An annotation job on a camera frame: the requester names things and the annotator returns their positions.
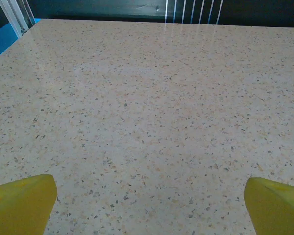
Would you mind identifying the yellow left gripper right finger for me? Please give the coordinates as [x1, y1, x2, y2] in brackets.
[244, 177, 294, 235]

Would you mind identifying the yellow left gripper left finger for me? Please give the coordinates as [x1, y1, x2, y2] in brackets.
[0, 174, 58, 235]

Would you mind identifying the blue table edge trim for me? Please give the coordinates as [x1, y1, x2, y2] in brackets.
[0, 19, 41, 64]

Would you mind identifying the blue circuit print back panel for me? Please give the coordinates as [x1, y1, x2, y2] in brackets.
[0, 0, 294, 28]

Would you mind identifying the aluminium frame post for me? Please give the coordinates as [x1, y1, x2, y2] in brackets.
[0, 0, 36, 39]

